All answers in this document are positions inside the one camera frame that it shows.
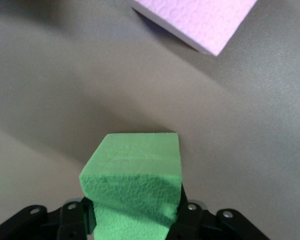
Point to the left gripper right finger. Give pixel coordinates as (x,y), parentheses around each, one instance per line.
(195,222)

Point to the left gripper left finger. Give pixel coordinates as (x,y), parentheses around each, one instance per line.
(65,222)

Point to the green foam cube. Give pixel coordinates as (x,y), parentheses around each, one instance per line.
(135,162)

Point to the pink foam cube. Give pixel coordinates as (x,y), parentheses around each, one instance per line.
(202,22)

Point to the brown table mat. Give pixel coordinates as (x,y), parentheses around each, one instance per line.
(65,100)

